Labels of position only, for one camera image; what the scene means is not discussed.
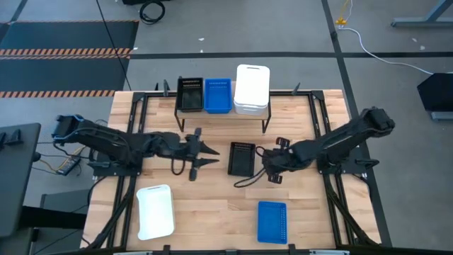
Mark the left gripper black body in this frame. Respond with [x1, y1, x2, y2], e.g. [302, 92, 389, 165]
[155, 127, 203, 182]

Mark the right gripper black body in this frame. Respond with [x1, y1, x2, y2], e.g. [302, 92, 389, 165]
[262, 136, 309, 185]

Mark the black slotted plastic basket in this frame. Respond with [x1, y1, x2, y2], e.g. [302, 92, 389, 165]
[176, 76, 205, 113]
[227, 141, 257, 178]

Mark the blue slotted plastic basket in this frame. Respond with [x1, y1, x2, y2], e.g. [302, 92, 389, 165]
[256, 200, 288, 245]
[204, 78, 234, 115]

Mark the white plastic basket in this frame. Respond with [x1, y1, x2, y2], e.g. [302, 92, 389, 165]
[135, 183, 176, 242]
[233, 100, 269, 117]
[234, 64, 271, 107]

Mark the black power adapter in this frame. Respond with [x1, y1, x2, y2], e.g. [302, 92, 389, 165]
[55, 155, 82, 176]

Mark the dark grey equipment base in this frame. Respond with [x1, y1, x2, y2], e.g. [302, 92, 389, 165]
[19, 188, 91, 231]

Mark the black hazard-striped floor mat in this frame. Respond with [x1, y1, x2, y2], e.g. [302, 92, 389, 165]
[0, 20, 140, 99]

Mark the black desk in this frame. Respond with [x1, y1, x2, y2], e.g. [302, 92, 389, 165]
[0, 123, 42, 239]

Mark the black cart base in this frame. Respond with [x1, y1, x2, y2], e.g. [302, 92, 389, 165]
[416, 72, 453, 121]

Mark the grey metal table leg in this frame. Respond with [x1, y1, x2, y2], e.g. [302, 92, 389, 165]
[391, 0, 453, 28]

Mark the black cable loop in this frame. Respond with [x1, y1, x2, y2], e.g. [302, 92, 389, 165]
[170, 157, 187, 176]

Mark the black sleeved cable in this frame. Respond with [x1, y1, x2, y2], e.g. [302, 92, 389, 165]
[233, 144, 272, 188]

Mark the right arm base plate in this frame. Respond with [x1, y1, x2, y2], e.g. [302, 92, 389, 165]
[316, 147, 380, 175]

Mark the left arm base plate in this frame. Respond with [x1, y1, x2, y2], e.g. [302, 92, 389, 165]
[92, 148, 144, 177]

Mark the black hanging cable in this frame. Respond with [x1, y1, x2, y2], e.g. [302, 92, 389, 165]
[95, 0, 132, 91]

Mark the coiled black cable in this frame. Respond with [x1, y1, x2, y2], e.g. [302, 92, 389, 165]
[139, 0, 166, 26]

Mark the white floor cable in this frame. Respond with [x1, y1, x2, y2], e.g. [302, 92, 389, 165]
[340, 26, 435, 77]

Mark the yellow hanging cord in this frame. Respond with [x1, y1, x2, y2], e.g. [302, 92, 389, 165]
[335, 0, 352, 27]

